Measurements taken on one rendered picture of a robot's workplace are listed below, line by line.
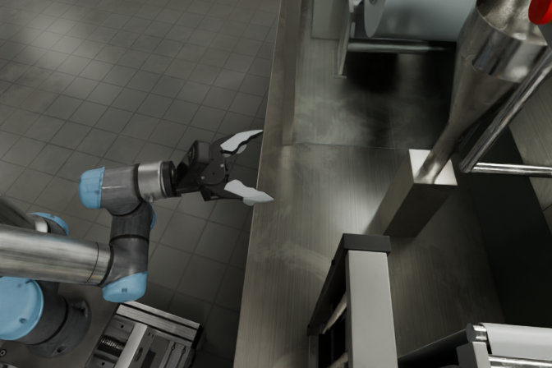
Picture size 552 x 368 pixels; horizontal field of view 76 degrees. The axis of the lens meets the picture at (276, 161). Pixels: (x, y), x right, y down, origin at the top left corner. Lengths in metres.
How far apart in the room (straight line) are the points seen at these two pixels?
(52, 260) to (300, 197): 0.63
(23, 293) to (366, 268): 0.73
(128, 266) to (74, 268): 0.09
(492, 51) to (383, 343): 0.39
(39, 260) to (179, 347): 1.03
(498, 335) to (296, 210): 0.69
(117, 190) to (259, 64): 2.23
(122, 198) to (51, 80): 2.49
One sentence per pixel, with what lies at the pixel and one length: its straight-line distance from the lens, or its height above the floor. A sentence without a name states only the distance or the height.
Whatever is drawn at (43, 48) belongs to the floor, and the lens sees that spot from 3.50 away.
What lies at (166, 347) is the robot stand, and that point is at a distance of 1.66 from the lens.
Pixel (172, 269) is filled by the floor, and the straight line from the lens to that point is 1.96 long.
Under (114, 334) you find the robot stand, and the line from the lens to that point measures 1.14.
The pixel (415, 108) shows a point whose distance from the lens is 1.05.
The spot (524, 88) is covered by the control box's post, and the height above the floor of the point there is 1.55.
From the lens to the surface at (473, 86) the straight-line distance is 0.61.
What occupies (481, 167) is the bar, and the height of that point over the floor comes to 1.42.
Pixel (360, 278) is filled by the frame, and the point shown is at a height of 1.44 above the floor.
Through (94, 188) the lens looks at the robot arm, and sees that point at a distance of 0.72.
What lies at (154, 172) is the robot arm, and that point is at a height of 1.25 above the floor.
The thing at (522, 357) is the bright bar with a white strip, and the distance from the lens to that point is 0.41.
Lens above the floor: 1.80
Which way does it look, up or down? 55 degrees down
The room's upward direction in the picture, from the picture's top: straight up
